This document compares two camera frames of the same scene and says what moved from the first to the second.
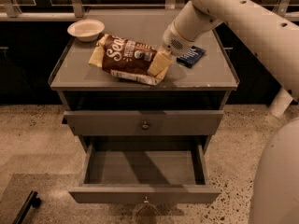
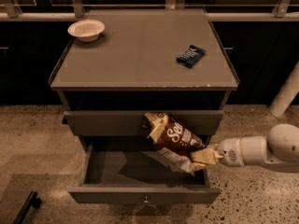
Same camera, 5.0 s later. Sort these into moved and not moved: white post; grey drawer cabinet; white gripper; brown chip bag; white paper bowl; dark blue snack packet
Moved: brown chip bag; white gripper
Not moved: white paper bowl; grey drawer cabinet; dark blue snack packet; white post
